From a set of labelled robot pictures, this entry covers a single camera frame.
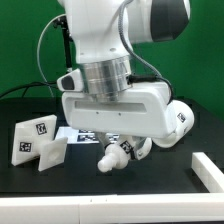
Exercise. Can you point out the marker tag sheet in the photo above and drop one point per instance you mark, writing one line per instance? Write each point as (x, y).
(76, 136)

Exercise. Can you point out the white right table rail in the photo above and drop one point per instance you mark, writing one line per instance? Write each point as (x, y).
(209, 174)

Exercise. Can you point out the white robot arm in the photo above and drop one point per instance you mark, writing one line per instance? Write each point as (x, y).
(115, 93)

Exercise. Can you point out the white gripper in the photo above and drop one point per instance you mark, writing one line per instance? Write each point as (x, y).
(143, 110)

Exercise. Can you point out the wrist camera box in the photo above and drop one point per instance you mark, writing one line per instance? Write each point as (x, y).
(71, 81)

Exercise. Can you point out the white lamp bulb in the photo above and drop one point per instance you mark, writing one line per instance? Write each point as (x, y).
(116, 156)

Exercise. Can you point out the white lamp base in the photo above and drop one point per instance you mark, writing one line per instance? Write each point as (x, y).
(35, 138)

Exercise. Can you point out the black camera stand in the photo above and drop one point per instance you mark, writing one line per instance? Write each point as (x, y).
(62, 22)

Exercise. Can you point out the white lamp hood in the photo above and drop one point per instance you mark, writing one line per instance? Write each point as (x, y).
(185, 121)

